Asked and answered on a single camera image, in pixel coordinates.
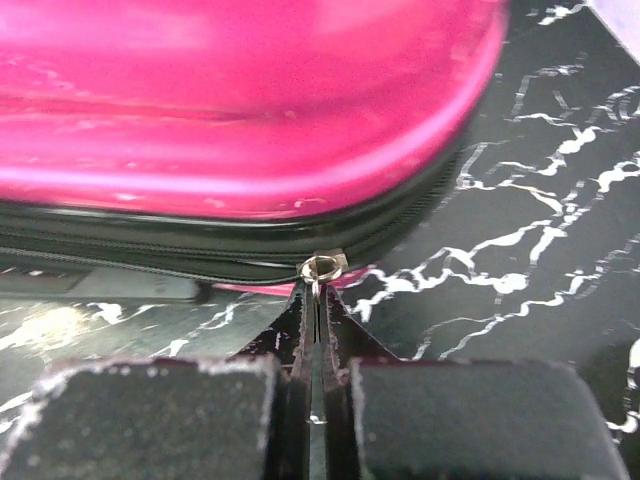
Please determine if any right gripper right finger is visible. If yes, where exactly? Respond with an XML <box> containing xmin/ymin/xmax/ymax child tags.
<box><xmin>318</xmin><ymin>286</ymin><xmax>628</xmax><ymax>479</ymax></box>

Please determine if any black marble pattern mat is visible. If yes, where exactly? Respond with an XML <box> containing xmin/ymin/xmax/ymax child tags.
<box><xmin>1</xmin><ymin>1</ymin><xmax>639</xmax><ymax>445</ymax></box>

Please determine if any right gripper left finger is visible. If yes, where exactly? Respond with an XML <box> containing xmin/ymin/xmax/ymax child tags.
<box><xmin>1</xmin><ymin>284</ymin><xmax>315</xmax><ymax>479</ymax></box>

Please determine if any pink and teal kids suitcase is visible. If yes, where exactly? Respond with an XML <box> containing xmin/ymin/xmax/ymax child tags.
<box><xmin>1</xmin><ymin>1</ymin><xmax>509</xmax><ymax>300</ymax></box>

